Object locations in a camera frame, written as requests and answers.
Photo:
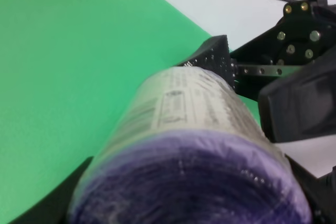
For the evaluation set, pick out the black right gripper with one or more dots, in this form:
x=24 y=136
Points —
x=296 y=107

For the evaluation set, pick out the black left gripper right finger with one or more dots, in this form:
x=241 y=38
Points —
x=320 y=192

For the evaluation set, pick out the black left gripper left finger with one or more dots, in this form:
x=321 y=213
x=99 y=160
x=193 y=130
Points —
x=52 y=209

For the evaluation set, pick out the purple garbage bag roll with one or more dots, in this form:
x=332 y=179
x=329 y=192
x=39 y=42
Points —
x=188 y=151

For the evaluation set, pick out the green table cloth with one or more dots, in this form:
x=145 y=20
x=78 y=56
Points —
x=68 y=68

